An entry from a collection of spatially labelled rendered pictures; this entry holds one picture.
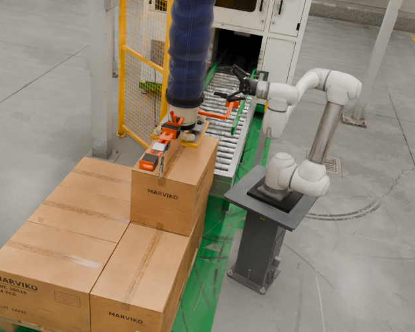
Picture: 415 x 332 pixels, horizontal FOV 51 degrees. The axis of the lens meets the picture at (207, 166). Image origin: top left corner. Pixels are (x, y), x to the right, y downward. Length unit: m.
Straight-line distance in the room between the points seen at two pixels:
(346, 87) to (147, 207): 1.38
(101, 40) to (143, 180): 1.64
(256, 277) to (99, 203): 1.23
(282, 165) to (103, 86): 1.95
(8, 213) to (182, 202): 1.72
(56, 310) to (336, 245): 2.29
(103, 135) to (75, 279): 2.04
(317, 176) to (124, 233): 1.22
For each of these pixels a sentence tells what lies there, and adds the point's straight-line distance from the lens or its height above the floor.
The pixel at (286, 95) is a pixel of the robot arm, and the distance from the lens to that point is 2.18.
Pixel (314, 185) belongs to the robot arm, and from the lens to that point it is 2.70.
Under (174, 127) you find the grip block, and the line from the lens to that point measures 2.45.
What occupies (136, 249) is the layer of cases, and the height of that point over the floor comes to 0.54.
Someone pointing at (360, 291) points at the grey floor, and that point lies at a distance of 3.58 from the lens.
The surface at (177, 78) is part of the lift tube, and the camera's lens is 2.48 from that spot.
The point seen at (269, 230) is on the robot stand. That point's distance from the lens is 2.94.
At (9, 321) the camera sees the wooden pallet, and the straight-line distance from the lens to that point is 2.97.
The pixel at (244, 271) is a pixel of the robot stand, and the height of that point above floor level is 0.08.
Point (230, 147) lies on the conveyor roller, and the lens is 3.77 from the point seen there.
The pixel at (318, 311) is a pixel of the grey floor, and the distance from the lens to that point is 3.31.
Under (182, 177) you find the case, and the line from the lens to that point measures 2.57.
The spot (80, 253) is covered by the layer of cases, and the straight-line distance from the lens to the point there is 2.66.
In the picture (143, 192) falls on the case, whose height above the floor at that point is 0.80.
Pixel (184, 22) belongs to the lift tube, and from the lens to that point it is 2.36.
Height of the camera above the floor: 2.41
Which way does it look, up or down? 33 degrees down
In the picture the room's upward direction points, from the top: 8 degrees clockwise
